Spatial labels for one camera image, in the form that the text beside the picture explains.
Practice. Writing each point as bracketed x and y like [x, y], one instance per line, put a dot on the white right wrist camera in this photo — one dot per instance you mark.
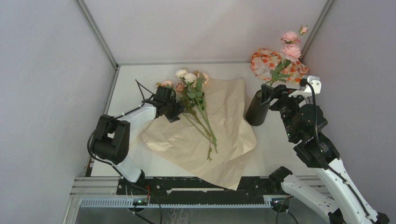
[309, 86]

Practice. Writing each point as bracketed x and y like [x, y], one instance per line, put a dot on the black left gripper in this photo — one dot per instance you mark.
[178, 109]

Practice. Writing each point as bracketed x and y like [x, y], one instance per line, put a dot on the orange floral cloth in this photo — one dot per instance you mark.
[269, 66]

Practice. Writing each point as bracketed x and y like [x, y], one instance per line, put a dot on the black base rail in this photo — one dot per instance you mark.
[251, 190]

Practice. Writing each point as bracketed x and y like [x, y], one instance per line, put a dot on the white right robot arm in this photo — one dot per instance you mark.
[303, 124]

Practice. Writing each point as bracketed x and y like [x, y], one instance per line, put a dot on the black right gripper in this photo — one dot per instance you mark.
[279, 92]

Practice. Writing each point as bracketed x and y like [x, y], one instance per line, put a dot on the pink white flower bouquet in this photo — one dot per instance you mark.
[190, 92]

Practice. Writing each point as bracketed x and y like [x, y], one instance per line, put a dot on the orange wrapping paper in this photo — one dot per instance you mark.
[184, 145]

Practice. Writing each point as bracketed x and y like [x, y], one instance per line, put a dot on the dark brown vase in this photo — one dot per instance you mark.
[256, 113]

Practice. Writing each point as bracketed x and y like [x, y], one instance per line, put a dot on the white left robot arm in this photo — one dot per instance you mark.
[109, 142]

